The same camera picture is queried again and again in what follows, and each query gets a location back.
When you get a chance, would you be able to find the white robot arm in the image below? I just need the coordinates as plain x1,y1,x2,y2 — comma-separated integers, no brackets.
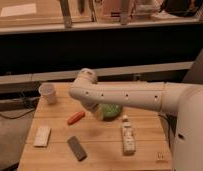
69,68,203,171

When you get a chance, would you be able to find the green ceramic bowl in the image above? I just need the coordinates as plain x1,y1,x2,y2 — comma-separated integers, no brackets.
100,104,123,121

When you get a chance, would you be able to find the white tube bottle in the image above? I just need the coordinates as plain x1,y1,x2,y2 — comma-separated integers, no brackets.
122,115,136,156

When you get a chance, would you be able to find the grey rectangular block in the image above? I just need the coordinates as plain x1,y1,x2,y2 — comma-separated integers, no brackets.
67,136,87,161

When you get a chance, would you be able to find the white rectangular sponge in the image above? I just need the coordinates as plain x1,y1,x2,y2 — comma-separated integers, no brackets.
33,126,51,147

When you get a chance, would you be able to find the black cable on floor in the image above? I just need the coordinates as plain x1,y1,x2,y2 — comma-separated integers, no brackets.
0,108,37,121

